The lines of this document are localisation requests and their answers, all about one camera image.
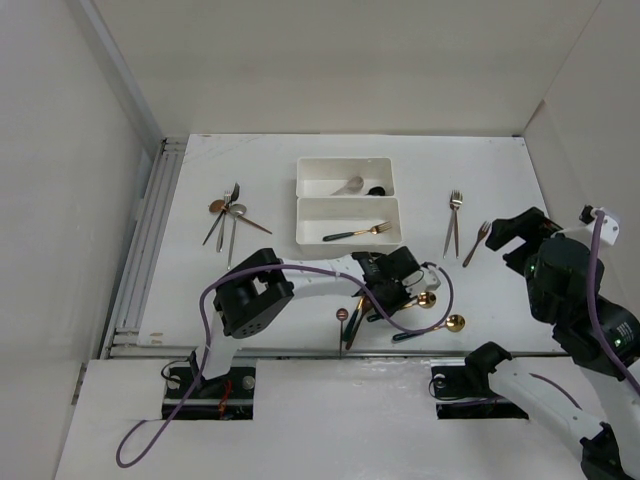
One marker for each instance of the white fork container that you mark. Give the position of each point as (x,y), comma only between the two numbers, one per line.
(321,216)

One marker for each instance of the green-handled gold fork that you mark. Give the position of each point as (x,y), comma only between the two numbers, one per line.
(374,230)

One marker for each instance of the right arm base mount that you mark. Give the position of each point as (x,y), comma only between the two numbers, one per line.
(458,399)

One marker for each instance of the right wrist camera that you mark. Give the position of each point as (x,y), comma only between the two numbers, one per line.
(598,219)

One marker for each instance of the brown wooden spoon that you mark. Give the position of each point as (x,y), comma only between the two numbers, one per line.
(358,324)

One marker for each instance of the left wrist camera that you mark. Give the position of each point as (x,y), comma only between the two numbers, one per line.
(422,280)

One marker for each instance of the silver long-handled spoon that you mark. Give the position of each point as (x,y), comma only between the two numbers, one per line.
(241,209)

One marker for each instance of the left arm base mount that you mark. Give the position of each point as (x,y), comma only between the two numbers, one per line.
(226,398)

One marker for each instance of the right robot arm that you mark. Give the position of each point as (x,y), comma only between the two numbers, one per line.
(563,274)

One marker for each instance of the green-handled gold spoon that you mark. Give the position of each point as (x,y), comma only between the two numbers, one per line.
(357,313)

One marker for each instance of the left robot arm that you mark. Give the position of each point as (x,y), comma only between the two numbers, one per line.
(246,300)

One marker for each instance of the copper spoon long handle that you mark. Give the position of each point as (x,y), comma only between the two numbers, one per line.
(235,215)

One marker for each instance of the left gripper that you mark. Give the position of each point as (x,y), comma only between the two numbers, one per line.
(403,298)

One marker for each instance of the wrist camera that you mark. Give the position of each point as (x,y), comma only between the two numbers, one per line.
(422,280)
(598,219)

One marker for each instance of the small copper spoon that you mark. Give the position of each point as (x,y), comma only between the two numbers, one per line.
(342,316)

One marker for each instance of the rose gold fork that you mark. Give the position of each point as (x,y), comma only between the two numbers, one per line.
(482,233)

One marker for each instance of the black round spoon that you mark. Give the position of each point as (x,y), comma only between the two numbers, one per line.
(377,191)

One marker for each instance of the beige ceramic spoon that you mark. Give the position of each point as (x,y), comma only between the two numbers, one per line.
(353,186)

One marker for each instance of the white spoon container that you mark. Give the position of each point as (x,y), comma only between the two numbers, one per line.
(321,176)

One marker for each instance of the silver-handled black fork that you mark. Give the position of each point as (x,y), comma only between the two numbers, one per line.
(232,197)

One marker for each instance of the aluminium rail frame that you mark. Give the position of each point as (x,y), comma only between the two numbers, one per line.
(119,337)

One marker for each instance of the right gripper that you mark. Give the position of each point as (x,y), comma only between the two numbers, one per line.
(532,224)

